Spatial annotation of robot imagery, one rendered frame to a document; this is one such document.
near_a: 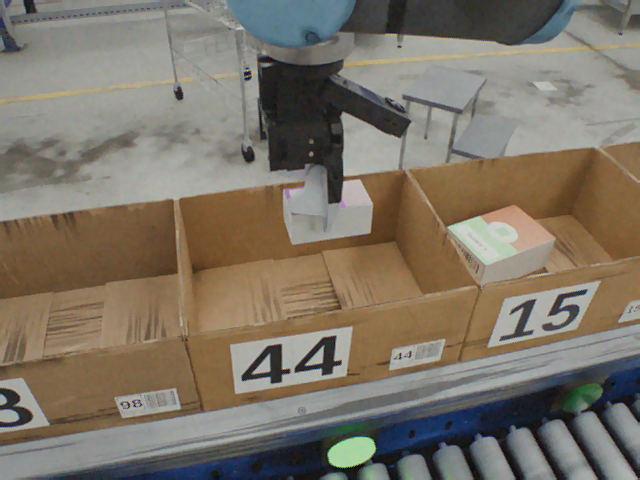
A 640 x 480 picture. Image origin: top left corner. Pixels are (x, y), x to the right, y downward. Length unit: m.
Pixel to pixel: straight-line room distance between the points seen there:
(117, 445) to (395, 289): 0.50
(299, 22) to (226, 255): 0.65
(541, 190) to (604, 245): 0.16
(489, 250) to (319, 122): 0.48
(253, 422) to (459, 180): 0.55
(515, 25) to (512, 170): 0.68
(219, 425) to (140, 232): 0.35
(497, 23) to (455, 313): 0.47
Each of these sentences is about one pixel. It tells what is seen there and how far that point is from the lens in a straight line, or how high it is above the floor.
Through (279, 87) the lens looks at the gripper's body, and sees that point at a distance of 0.55.
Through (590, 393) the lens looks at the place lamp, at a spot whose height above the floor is 0.83.
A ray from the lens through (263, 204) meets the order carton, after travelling 0.91.
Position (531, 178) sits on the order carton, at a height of 0.99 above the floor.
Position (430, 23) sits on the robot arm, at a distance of 0.39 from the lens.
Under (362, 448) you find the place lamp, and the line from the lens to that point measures 0.83.
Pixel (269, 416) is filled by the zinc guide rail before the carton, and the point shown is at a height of 0.89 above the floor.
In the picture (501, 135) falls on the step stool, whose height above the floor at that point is 0.22.
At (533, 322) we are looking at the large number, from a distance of 0.87.
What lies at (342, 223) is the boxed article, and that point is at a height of 1.15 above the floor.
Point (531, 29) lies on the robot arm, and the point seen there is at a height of 1.44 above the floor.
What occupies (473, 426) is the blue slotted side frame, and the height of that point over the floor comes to 0.72.
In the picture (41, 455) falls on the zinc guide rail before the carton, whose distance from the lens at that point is 0.83.
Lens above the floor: 1.56
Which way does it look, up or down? 41 degrees down
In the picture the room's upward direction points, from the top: straight up
